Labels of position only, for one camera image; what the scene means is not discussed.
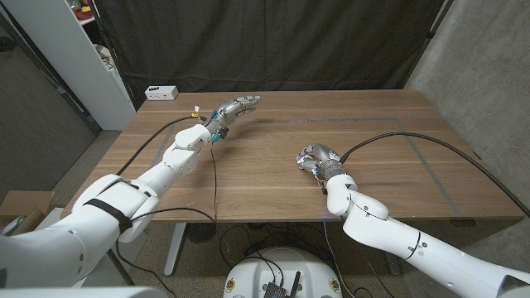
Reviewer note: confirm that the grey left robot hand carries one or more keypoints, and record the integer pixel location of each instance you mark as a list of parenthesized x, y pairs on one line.
[(232, 109)]

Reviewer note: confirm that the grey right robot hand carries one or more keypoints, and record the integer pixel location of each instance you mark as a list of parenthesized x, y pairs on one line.
[(327, 155)]

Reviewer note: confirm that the white airpods case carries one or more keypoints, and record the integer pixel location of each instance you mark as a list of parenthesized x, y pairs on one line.
[(305, 164)]

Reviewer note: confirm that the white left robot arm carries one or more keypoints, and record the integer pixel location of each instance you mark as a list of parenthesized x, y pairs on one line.
[(165, 169)]

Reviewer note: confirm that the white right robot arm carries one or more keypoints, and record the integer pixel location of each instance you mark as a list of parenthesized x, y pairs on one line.
[(385, 232)]

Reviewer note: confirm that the white power strip box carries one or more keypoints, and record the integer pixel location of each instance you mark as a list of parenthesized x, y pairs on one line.
[(161, 93)]

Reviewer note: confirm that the black curtain backdrop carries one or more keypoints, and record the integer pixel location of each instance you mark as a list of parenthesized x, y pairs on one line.
[(269, 41)]

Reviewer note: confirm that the white robot torso base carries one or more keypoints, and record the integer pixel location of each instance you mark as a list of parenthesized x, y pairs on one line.
[(281, 265)]

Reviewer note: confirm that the round black floor fan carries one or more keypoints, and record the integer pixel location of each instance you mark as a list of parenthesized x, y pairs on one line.
[(200, 232)]

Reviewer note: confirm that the grey table leg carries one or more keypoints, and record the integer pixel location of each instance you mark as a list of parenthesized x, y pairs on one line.
[(176, 248), (393, 265)]

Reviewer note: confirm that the black antenna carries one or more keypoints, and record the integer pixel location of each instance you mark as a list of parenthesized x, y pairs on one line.
[(295, 283)]

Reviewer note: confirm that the red bowl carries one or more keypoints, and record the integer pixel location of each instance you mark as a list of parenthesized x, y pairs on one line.
[(84, 15)]

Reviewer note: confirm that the white shelf cabinet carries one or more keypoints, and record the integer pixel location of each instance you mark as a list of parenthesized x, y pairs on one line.
[(62, 54)]

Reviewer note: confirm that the white flat floor board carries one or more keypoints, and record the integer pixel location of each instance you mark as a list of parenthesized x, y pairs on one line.
[(49, 219)]

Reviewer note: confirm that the brown cardboard box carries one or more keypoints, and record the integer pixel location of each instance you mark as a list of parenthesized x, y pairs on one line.
[(20, 203)]

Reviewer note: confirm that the white robot head cover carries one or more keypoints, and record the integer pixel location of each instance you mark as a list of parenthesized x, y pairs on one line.
[(83, 293)]

